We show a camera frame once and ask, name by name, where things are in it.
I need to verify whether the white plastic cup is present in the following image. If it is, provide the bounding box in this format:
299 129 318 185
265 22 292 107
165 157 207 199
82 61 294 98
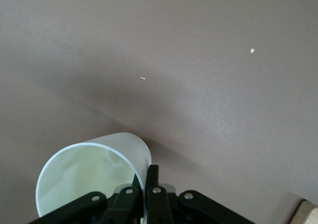
35 132 153 224

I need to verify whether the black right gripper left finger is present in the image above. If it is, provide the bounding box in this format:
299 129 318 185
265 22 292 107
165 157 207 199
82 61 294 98
28 174 144 224

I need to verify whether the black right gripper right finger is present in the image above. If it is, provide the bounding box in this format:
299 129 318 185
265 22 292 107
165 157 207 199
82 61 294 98
145 164 251 224

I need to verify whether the wooden cutting board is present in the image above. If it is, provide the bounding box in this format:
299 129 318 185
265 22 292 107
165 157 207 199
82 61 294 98
294 200 318 224

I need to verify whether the brown table cover mat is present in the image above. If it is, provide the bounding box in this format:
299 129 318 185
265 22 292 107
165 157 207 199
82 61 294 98
0 0 318 224

